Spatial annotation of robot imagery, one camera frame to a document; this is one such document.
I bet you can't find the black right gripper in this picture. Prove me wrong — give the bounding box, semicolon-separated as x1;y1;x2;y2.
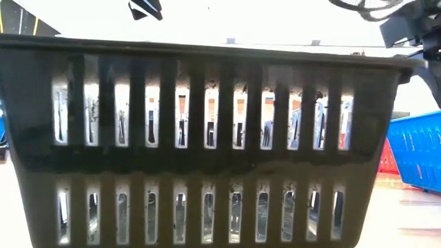
380;0;441;107

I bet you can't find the blue slotted plastic basket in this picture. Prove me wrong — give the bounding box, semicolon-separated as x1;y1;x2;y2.
386;110;441;194

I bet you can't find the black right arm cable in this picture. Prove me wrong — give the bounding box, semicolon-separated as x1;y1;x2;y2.
328;0;414;22

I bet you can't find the long linear light fixture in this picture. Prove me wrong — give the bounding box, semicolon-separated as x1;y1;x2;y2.
225;37;323;47

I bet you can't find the blue rounded object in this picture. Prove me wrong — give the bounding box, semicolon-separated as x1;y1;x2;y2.
0;103;8;152

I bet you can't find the black slotted plastic basket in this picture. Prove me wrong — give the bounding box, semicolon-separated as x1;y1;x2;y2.
0;33;427;248

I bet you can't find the red slotted plastic basket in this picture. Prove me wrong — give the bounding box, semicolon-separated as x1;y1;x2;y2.
378;137;400;175

